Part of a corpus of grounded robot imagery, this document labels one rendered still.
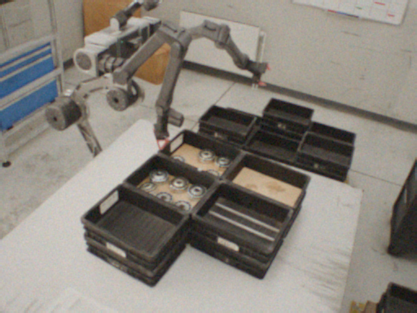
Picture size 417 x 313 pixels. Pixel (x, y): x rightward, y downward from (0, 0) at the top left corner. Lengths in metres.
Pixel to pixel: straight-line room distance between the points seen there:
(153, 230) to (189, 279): 0.28
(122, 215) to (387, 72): 3.53
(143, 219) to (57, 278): 0.47
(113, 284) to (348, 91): 3.70
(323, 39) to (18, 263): 3.80
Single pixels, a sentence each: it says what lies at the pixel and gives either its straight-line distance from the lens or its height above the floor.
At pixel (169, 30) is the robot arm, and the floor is 1.70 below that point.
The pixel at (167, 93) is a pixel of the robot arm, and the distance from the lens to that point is 1.76.
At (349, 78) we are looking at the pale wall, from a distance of 4.79.
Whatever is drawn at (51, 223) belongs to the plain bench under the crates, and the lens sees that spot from 2.16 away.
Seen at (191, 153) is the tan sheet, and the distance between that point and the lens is 2.34.
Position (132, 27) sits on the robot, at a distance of 2.14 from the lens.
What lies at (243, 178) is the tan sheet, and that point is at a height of 0.83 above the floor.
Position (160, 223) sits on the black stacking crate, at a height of 0.83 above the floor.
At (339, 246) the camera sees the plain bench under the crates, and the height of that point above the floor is 0.70.
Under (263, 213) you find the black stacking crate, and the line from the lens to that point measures 2.01.
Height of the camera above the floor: 2.22
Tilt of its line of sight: 37 degrees down
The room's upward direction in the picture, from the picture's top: 6 degrees clockwise
